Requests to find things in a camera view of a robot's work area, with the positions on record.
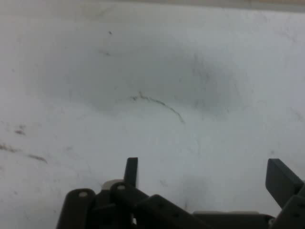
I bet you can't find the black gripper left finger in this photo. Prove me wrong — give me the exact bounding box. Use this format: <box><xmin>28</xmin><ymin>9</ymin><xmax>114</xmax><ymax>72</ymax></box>
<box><xmin>56</xmin><ymin>157</ymin><xmax>210</xmax><ymax>229</ymax></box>

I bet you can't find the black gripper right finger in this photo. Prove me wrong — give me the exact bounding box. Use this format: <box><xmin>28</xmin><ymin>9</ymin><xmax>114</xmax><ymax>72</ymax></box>
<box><xmin>265</xmin><ymin>158</ymin><xmax>305</xmax><ymax>229</ymax></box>

